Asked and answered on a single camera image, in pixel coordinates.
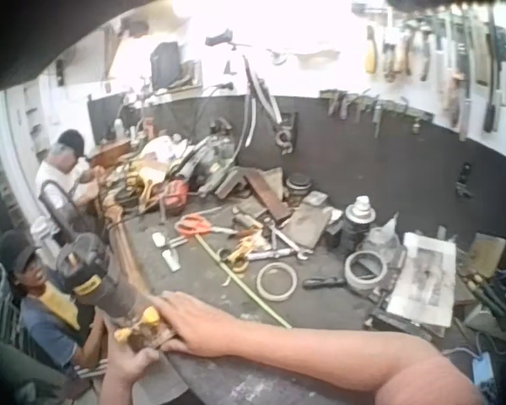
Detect wall row of small tools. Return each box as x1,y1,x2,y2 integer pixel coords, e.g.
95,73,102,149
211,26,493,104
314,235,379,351
318,88,435,137

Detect blue phone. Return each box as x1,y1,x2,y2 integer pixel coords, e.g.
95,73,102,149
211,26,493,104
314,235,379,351
471,352,497,398

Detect heap of black handled tools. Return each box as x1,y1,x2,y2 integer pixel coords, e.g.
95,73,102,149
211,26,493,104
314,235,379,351
458,261,506,332

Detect brown cardboard piece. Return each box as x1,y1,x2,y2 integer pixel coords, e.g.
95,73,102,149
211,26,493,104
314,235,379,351
467,232,506,279

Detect person's left hand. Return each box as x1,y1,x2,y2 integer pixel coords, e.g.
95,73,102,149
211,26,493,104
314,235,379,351
100,342,161,392

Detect grey flat plate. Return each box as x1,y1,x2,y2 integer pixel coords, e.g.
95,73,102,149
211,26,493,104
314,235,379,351
283,203,335,251

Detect black and yellow trimmer router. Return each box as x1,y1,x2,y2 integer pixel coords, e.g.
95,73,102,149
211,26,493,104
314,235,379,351
57,233,176,351

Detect wall rack of hand tools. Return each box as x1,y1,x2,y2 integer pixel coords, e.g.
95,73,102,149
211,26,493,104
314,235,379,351
353,3,506,143

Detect yellow spring clamp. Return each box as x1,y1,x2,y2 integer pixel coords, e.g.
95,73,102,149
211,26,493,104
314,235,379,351
217,237,263,273

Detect hanging curved metal blades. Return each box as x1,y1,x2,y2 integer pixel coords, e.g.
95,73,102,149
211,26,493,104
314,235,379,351
240,55,284,148

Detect heap of power tools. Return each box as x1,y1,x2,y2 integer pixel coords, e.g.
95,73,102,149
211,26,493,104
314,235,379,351
95,121,246,221

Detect thin white tape ring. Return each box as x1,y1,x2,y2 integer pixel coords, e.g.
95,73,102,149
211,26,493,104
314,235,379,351
256,261,299,302

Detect black power cord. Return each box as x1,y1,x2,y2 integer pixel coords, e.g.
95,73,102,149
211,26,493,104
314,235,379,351
40,179,82,254

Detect red power tool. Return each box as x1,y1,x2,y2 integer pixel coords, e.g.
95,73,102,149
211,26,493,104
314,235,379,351
161,179,191,219

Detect black canister with white cap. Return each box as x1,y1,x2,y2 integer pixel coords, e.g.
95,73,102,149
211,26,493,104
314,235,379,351
339,194,378,257

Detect stack of black round tins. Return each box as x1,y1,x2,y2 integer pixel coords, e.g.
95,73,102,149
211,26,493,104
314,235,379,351
285,171,315,208

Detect rusty brown metal bar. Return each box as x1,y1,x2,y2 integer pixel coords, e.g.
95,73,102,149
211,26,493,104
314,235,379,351
243,167,293,224

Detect silver open end wrench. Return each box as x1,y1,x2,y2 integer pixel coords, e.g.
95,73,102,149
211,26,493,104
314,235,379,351
268,222,310,259
246,247,314,262

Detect orange handled scissors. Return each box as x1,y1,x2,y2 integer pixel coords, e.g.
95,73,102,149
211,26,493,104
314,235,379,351
175,213,240,240

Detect yellow measuring tape strip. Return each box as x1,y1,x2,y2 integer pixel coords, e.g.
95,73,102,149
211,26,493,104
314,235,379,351
193,234,294,330

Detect person's right hand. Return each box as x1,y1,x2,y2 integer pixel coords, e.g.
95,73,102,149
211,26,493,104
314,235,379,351
151,290,242,358

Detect hanging black metal clamp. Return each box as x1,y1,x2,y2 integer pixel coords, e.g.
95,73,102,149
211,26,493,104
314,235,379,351
272,111,299,154

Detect black wall fixture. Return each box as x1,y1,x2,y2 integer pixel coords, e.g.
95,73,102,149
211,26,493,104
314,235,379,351
455,161,476,199

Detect black handled tool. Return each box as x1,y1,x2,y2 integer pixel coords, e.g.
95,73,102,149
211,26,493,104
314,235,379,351
302,275,348,290

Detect printed paper sheet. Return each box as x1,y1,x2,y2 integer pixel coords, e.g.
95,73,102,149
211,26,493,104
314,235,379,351
385,230,459,329

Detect clear plastic bag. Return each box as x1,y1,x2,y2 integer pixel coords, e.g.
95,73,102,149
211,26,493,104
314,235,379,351
364,212,406,255

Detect long wooden strip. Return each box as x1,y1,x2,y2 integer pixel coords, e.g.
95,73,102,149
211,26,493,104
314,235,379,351
103,206,170,311

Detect grey tape roll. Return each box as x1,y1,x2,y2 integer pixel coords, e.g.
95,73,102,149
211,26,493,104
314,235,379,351
344,250,390,294

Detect white shelf unit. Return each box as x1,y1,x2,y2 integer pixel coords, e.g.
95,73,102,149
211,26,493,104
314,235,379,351
20,79,48,154

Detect white cable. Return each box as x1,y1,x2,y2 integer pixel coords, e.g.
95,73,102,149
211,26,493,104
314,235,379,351
441,344,478,360

